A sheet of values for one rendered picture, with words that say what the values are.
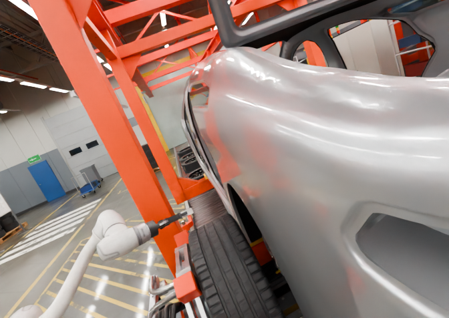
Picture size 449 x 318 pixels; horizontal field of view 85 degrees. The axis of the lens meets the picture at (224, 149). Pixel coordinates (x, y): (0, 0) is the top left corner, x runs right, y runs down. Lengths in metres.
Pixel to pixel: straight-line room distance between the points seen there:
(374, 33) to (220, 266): 5.02
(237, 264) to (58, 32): 1.42
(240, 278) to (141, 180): 0.83
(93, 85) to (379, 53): 4.89
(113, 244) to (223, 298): 0.50
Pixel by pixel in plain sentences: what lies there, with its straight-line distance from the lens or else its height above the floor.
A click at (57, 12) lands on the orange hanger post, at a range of 1.66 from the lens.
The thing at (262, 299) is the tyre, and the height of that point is 1.00.
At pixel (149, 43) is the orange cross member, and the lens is 3.56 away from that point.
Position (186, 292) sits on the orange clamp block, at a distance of 1.00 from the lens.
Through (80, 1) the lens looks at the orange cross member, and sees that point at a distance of 1.73.
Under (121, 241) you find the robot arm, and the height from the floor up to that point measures 1.31.
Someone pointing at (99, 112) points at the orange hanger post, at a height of 1.88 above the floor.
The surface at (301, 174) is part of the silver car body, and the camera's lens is 0.36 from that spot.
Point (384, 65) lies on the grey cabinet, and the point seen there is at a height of 1.06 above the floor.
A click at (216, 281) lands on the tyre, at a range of 1.02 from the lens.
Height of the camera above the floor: 1.71
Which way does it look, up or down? 12 degrees down
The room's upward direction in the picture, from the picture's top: 23 degrees counter-clockwise
